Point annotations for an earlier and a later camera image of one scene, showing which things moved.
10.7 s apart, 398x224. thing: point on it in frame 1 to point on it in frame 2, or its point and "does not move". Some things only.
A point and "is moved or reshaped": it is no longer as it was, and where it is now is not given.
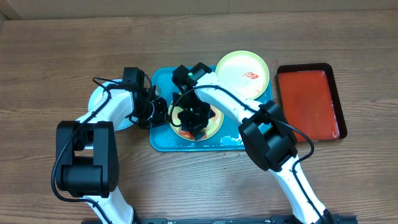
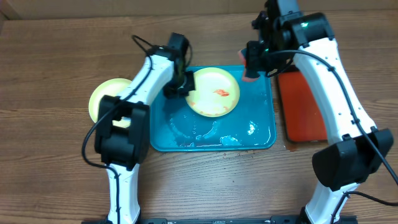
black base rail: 246,219 does not move
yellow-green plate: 214,124 to 114,87
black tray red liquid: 311,98 does not move
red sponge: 189,135 to 242,55
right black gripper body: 198,116 to 261,60
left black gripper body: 152,114 to 181,86
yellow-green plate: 244,71 is moved or reshaped
